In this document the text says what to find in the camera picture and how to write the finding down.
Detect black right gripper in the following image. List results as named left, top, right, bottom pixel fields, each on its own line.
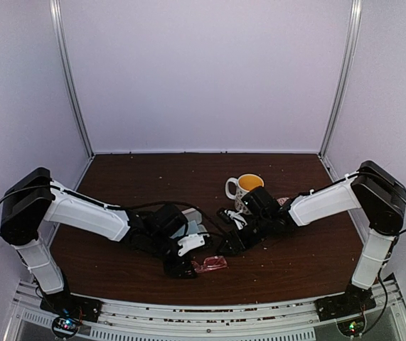
left=216, top=214, right=272, bottom=256

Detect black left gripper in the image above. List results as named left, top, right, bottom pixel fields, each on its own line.
left=147, top=232, right=198, bottom=278

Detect rose gold wire glasses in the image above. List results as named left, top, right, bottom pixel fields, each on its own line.
left=191, top=256, right=228, bottom=274

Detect light blue cleaning cloth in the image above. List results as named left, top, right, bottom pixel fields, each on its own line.
left=186, top=220, right=201, bottom=235

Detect pink glasses case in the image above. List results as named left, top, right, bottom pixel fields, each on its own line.
left=182, top=208, right=207, bottom=236

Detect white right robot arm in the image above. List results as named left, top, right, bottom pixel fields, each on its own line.
left=218, top=161, right=406, bottom=314

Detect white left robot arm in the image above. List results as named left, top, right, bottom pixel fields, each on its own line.
left=0, top=167, right=205, bottom=315

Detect white floral mug yellow inside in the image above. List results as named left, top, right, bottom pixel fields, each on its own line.
left=225, top=173, right=265, bottom=215

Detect red patterned ceramic bowl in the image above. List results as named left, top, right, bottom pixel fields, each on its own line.
left=277, top=197, right=293, bottom=207

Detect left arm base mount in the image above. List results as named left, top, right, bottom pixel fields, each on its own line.
left=40, top=296, right=102, bottom=340

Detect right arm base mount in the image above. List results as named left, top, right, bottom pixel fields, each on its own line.
left=314, top=291, right=376, bottom=337

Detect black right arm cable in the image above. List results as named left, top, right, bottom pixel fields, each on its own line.
left=305, top=170, right=406, bottom=237

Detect aluminium right corner post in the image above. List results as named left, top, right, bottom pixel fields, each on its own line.
left=319, top=0, right=363, bottom=159

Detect aluminium corner post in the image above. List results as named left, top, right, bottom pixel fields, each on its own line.
left=319, top=0, right=363, bottom=159
left=49, top=0, right=95, bottom=159

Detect aluminium left corner post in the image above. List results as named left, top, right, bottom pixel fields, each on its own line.
left=49, top=0, right=95, bottom=159

